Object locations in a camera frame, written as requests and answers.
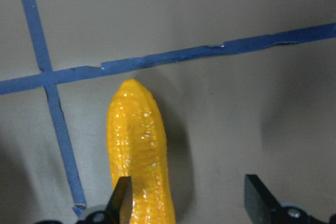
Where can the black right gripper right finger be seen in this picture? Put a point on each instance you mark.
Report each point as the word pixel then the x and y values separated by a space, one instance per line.
pixel 260 204

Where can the yellow toy corn cob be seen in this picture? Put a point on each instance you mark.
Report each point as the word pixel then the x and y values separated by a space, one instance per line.
pixel 137 147

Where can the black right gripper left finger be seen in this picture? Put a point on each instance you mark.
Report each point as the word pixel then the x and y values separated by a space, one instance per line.
pixel 119 207

